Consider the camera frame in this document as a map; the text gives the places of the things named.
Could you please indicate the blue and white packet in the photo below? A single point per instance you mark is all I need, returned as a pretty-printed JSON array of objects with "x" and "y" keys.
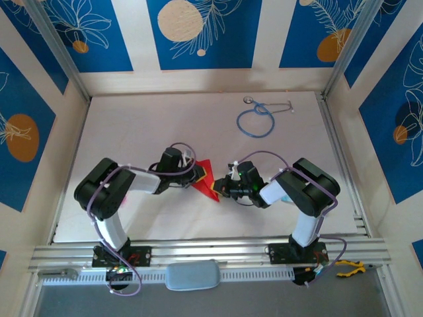
[{"x": 286, "y": 198}]

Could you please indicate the silver metal tool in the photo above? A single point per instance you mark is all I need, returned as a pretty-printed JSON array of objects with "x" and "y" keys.
[{"x": 62, "y": 273}]

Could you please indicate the grey pouch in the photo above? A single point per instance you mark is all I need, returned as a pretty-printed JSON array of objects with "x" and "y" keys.
[{"x": 193, "y": 275}]

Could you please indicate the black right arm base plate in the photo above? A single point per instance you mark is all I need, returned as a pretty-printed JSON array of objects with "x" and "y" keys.
[{"x": 279, "y": 252}]

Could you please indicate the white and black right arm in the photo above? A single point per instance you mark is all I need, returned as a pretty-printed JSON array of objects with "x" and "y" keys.
[{"x": 310, "y": 188}]

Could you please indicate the aluminium corner post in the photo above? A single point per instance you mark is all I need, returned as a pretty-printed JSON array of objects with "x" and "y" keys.
[
  {"x": 350, "y": 49},
  {"x": 59, "y": 53}
]

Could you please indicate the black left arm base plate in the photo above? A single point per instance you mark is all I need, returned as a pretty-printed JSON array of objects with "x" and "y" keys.
[{"x": 142, "y": 256}]

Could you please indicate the blue stethoscope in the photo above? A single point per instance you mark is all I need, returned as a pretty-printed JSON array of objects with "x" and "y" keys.
[{"x": 256, "y": 133}]

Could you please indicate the aluminium side rail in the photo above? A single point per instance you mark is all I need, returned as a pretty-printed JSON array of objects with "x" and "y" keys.
[{"x": 343, "y": 148}]

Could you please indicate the red paper sheet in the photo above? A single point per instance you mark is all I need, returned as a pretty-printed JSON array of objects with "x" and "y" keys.
[{"x": 205, "y": 188}]

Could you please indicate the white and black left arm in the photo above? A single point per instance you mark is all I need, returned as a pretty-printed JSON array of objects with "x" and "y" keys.
[{"x": 105, "y": 191}]

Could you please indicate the aluminium rail beam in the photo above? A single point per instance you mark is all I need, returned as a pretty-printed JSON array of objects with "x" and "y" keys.
[{"x": 205, "y": 251}]

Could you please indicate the black electronics board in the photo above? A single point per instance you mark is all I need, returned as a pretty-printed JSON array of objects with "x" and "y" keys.
[
  {"x": 310, "y": 272},
  {"x": 119, "y": 274}
]

